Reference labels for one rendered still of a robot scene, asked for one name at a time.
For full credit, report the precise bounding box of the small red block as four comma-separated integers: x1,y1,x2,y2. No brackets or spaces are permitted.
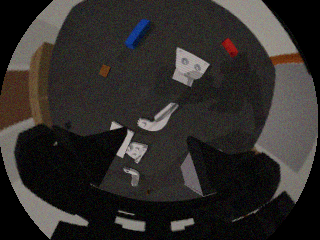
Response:
223,37,239,57

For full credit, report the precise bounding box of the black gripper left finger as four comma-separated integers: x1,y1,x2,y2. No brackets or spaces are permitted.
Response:
52,125,128,187

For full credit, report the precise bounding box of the blue rectangular block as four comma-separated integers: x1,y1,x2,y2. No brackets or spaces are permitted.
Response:
124,19,149,49

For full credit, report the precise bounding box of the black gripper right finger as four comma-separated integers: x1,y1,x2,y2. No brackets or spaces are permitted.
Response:
187,136,255,196

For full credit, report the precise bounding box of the orange flat plate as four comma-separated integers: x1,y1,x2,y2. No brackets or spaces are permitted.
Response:
100,64,111,77

